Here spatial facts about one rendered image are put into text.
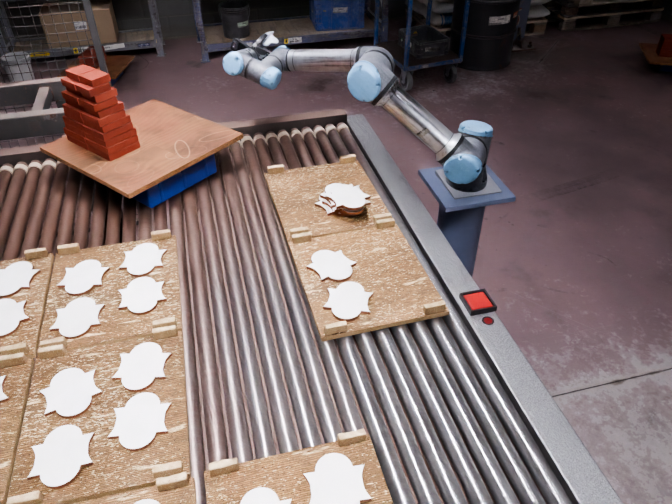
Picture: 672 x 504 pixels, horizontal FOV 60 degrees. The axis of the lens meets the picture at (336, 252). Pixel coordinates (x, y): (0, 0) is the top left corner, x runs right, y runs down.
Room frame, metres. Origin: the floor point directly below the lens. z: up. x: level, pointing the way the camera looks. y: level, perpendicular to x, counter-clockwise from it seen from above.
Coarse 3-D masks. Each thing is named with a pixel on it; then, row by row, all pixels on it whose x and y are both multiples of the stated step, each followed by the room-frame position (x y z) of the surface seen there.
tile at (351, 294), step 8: (328, 288) 1.18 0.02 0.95; (344, 288) 1.18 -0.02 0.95; (352, 288) 1.18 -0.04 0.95; (360, 288) 1.18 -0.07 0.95; (336, 296) 1.15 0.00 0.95; (344, 296) 1.15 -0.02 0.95; (352, 296) 1.15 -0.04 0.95; (360, 296) 1.15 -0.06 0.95; (368, 296) 1.15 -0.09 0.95; (328, 304) 1.12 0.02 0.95; (336, 304) 1.12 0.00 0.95; (344, 304) 1.12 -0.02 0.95; (352, 304) 1.12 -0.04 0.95; (360, 304) 1.12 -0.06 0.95; (336, 312) 1.09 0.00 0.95; (344, 312) 1.09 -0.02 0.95; (352, 312) 1.09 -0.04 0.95; (360, 312) 1.09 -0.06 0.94; (368, 312) 1.09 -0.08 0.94; (344, 320) 1.07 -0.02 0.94; (352, 320) 1.07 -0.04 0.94
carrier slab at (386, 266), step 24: (312, 240) 1.41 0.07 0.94; (336, 240) 1.41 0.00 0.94; (360, 240) 1.41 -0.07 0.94; (384, 240) 1.41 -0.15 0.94; (360, 264) 1.30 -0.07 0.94; (384, 264) 1.30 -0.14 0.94; (408, 264) 1.29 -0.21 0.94; (312, 288) 1.20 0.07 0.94; (336, 288) 1.19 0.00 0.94; (384, 288) 1.19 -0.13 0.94; (408, 288) 1.19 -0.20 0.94; (432, 288) 1.19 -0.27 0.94; (312, 312) 1.10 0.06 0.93; (384, 312) 1.10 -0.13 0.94; (408, 312) 1.10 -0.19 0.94; (336, 336) 1.02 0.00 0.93
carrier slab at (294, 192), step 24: (312, 168) 1.84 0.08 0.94; (336, 168) 1.84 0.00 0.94; (360, 168) 1.84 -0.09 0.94; (288, 192) 1.68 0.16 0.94; (312, 192) 1.68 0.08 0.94; (288, 216) 1.54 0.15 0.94; (312, 216) 1.54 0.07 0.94; (336, 216) 1.54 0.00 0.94; (360, 216) 1.54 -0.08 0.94; (288, 240) 1.42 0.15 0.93
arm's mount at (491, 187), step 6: (438, 174) 1.88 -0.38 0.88; (444, 174) 1.88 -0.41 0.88; (444, 180) 1.84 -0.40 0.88; (492, 180) 1.84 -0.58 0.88; (486, 186) 1.80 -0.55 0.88; (492, 186) 1.80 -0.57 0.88; (450, 192) 1.77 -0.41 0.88; (456, 192) 1.76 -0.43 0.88; (462, 192) 1.76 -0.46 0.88; (468, 192) 1.77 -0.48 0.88; (474, 192) 1.77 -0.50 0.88; (480, 192) 1.77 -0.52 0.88; (486, 192) 1.77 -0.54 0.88; (492, 192) 1.77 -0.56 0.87; (498, 192) 1.77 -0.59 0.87; (456, 198) 1.73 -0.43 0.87
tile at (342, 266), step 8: (312, 256) 1.32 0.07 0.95; (320, 256) 1.32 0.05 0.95; (328, 256) 1.32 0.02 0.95; (336, 256) 1.32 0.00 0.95; (344, 256) 1.32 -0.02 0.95; (312, 264) 1.28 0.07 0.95; (320, 264) 1.28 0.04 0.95; (328, 264) 1.28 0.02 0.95; (336, 264) 1.28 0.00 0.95; (344, 264) 1.28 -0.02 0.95; (352, 264) 1.28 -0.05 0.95; (320, 272) 1.25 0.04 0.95; (328, 272) 1.25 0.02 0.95; (336, 272) 1.25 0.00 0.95; (344, 272) 1.25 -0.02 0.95; (336, 280) 1.22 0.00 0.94; (344, 280) 1.22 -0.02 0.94
